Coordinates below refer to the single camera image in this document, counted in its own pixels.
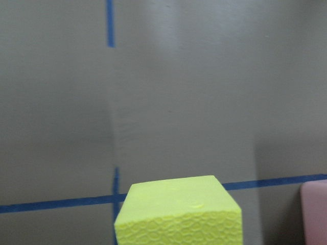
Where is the yellow foam block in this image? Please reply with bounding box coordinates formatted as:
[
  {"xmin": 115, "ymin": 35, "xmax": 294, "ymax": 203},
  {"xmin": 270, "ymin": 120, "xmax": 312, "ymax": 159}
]
[{"xmin": 114, "ymin": 176, "xmax": 243, "ymax": 244}]

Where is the pink plastic bin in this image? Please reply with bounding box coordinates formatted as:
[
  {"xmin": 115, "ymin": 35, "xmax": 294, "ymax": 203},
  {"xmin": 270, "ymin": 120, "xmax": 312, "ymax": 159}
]
[{"xmin": 300, "ymin": 180, "xmax": 326, "ymax": 245}]

